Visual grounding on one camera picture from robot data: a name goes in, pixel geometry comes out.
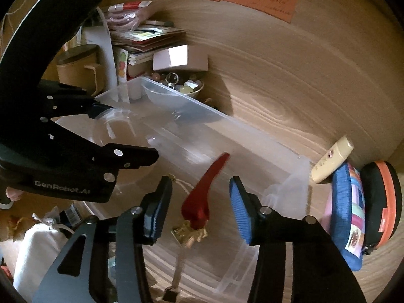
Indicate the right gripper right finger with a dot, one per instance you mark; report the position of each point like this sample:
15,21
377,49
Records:
320,273

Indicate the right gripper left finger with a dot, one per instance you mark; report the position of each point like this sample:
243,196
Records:
80,271

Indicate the white drawstring cloth bag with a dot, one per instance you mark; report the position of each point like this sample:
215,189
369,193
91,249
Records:
41,245

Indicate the translucent cylindrical cup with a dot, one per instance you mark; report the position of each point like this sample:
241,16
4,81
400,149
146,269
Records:
119,126

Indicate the red velvet drawstring pouch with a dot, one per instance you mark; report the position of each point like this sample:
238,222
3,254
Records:
195,208

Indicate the blue patchwork pouch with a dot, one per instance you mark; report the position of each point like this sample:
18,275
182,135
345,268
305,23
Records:
347,225

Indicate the clear plastic storage bin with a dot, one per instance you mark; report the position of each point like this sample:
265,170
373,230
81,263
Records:
219,268

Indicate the black orange zipper case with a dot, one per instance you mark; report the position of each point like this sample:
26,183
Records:
383,204

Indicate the beige lotion tube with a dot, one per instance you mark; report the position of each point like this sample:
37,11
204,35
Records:
332,159

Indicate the white document stand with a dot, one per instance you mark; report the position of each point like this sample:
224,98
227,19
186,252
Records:
95,31

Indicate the stack of books and papers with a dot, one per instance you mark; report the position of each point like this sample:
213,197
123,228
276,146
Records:
136,36

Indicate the clear plastic bowl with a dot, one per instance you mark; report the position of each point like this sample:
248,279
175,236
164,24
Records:
181,107

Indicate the bowl of trinkets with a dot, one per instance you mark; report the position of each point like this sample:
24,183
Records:
185,83

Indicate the small pink white box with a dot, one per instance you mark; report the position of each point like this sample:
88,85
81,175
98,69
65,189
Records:
184,57

